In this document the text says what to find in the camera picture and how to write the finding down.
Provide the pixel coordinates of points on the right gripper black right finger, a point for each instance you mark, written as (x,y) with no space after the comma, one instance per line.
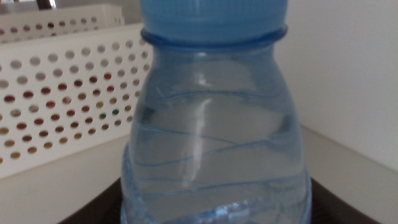
(329,208)

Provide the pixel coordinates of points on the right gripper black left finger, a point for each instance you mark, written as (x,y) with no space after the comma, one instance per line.
(104,208)

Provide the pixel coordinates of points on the red cola can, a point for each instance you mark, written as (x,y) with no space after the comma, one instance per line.
(45,90)

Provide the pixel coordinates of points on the clear water bottle blue cap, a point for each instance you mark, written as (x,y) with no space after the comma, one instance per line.
(214,124)

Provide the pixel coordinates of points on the white perforated plastic basket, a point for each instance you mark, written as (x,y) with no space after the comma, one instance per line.
(31,46)

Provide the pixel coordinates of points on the dark glossy post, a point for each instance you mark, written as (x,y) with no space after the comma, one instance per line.
(46,3)

